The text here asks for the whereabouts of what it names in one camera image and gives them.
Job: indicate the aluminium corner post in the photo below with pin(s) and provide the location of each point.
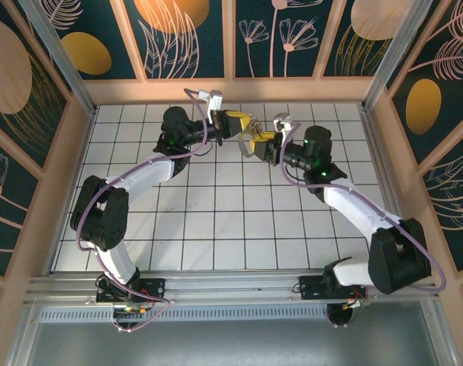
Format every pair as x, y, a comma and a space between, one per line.
397, 49
57, 49

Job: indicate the perforated metal strip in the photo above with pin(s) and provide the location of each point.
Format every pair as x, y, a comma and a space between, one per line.
231, 314

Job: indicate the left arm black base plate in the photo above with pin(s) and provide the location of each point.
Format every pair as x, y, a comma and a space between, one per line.
155, 286

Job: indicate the right aluminium side rail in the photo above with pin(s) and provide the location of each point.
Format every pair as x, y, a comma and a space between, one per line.
375, 148

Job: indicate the left aluminium corner post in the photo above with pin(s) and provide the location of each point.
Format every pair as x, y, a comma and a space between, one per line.
57, 49

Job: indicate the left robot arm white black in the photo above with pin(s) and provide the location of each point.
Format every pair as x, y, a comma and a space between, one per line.
143, 175

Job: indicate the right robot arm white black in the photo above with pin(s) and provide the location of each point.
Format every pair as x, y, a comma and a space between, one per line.
353, 207

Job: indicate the aluminium front rail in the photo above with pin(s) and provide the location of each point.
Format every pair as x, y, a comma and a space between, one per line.
231, 284

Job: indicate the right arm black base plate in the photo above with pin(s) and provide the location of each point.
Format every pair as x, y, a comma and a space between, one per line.
311, 286

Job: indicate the right aluminium corner post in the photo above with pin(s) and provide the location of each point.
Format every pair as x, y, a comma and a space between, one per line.
397, 49

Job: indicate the clear plastic zip bag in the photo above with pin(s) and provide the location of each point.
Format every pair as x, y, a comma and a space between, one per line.
241, 146

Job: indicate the grey metal sheet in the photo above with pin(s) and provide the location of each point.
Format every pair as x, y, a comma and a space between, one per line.
231, 343

